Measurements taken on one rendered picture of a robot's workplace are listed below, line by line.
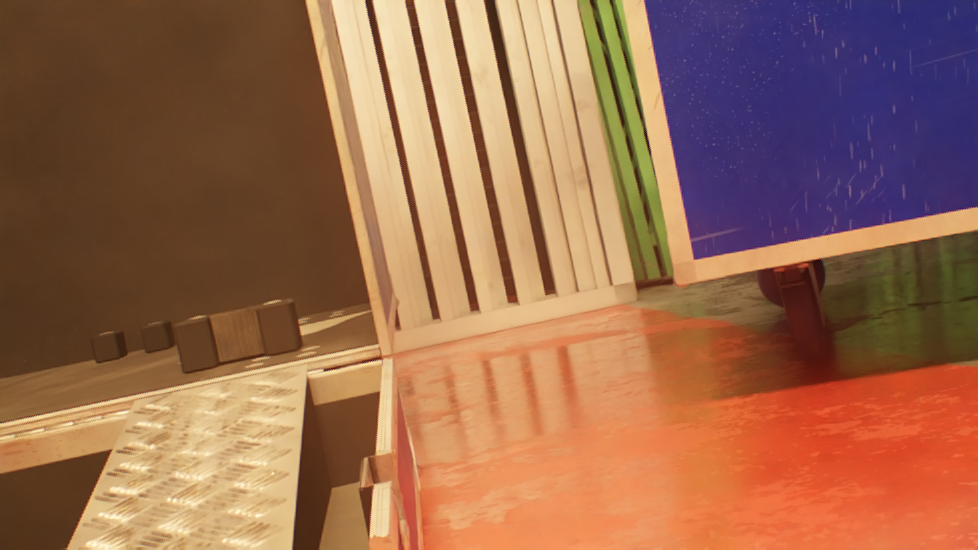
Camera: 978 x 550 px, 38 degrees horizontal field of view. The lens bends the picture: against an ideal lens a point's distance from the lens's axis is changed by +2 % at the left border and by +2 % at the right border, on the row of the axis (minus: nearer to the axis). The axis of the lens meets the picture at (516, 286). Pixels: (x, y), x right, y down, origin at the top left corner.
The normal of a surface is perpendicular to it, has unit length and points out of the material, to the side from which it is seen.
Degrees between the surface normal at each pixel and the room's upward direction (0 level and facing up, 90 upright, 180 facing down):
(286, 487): 12
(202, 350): 90
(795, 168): 90
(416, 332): 87
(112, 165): 90
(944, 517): 0
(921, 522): 0
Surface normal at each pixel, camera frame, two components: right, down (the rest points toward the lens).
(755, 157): -0.22, 0.11
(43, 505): 0.09, 0.07
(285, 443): -0.18, -0.95
